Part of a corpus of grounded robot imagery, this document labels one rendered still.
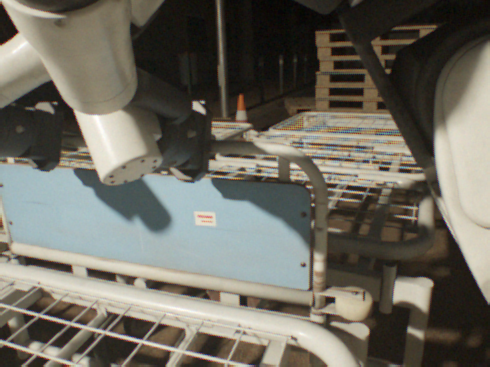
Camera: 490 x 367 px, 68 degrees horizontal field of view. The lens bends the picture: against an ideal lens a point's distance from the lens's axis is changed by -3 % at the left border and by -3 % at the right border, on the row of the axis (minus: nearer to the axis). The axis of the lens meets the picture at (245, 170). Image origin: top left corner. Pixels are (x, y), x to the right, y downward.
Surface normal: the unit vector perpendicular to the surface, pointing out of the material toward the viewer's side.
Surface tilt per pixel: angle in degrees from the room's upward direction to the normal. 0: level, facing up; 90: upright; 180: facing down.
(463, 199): 101
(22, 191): 90
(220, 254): 90
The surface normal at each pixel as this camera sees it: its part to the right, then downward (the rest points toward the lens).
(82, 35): 0.37, 0.90
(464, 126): -0.27, 0.29
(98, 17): 0.64, 0.76
